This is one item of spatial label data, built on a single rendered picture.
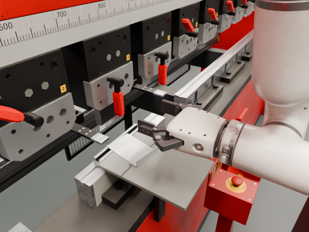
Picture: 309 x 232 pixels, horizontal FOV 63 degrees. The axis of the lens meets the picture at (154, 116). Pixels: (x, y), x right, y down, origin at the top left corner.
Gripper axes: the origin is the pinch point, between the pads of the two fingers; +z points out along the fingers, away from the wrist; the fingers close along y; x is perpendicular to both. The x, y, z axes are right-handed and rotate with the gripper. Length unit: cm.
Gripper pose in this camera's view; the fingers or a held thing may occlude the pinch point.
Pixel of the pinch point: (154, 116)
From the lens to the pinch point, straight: 55.3
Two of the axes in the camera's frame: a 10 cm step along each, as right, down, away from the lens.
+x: -0.1, -8.4, -5.5
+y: 5.4, -4.7, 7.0
